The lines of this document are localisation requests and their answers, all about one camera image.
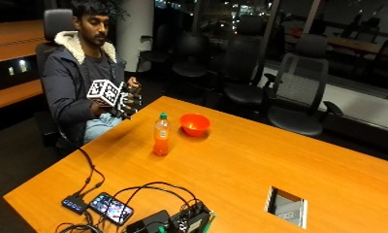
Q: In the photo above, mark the black leather office chair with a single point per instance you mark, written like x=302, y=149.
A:
x=243, y=64

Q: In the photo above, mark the black armless office chair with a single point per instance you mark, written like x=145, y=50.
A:
x=190, y=55

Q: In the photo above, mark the black smartphone lit screen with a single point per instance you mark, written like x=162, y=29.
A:
x=111, y=208

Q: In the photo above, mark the black hub with blue lights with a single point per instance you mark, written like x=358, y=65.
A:
x=75, y=204

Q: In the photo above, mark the black box device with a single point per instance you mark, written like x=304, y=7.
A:
x=150, y=224

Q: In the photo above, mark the the person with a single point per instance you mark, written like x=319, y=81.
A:
x=69, y=81

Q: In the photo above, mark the white marker cube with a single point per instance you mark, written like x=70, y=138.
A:
x=105, y=92

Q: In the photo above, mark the black mesh-back office chair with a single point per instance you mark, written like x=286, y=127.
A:
x=299, y=97

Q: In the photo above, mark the orange plastic bowl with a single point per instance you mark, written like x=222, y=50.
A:
x=195, y=124

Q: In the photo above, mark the black office chair with armrest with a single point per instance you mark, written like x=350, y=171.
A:
x=153, y=55

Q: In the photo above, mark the orange drink bottle green cap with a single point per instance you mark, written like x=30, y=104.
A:
x=162, y=136

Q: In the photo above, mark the black high-back office chair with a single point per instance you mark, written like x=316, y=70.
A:
x=51, y=48

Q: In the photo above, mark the white round pillar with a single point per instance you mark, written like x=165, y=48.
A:
x=137, y=32

